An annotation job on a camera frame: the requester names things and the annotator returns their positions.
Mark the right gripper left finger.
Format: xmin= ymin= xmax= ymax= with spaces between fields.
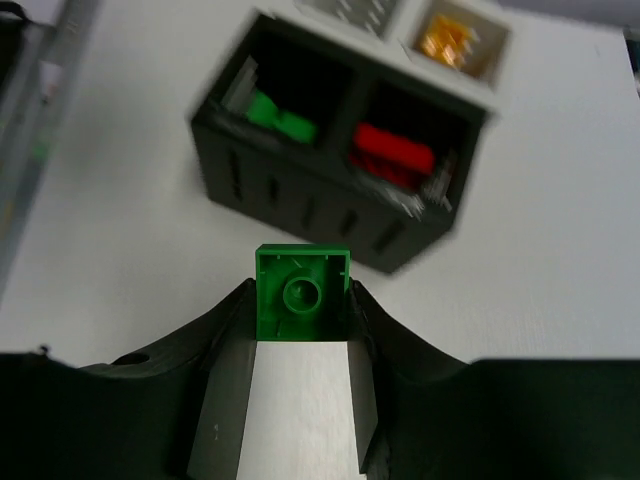
xmin=1 ymin=279 xmax=256 ymax=479

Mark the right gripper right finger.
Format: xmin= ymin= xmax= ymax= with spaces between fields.
xmin=346 ymin=282 xmax=639 ymax=479

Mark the dark green lego brick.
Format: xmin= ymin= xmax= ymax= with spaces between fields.
xmin=255 ymin=244 xmax=351 ymax=342

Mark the red arched lego brick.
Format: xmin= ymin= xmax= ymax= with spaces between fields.
xmin=349 ymin=123 xmax=436 ymax=192

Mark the green square lego brick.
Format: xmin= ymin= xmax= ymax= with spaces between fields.
xmin=274 ymin=111 xmax=318 ymax=144

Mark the yellow flower lego piece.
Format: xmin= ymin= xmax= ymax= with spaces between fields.
xmin=418 ymin=14 xmax=479 ymax=70

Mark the black slotted container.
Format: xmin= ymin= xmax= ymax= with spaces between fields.
xmin=190 ymin=11 xmax=488 ymax=274

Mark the white slotted container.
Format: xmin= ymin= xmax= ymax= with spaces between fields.
xmin=294 ymin=1 xmax=514 ymax=92

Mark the aluminium table frame rail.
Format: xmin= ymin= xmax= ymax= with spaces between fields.
xmin=1 ymin=1 xmax=102 ymax=289

